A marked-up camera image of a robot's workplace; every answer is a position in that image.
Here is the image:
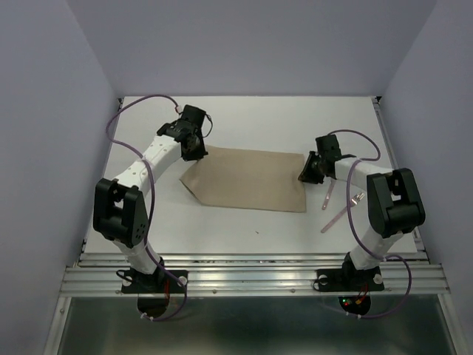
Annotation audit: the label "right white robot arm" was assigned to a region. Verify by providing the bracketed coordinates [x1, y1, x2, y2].
[299, 131, 426, 288]

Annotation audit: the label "pink handled fork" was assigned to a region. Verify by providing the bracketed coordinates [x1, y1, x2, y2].
[321, 192, 365, 233]

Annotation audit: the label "beige cloth napkin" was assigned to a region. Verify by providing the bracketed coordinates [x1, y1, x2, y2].
[180, 146, 306, 213]

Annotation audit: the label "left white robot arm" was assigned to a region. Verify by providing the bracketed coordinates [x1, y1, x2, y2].
[92, 105, 209, 291]

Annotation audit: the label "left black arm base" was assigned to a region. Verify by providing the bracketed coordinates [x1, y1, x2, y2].
[115, 268, 185, 294]

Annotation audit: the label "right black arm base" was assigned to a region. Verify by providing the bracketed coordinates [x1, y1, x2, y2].
[313, 253, 384, 293]

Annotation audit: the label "pink handled knife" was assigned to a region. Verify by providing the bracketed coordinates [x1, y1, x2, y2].
[321, 180, 336, 210]

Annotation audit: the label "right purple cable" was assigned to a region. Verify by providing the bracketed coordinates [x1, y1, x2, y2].
[319, 129, 413, 321]

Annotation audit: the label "aluminium front rail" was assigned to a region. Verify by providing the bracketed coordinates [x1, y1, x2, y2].
[44, 252, 468, 354]

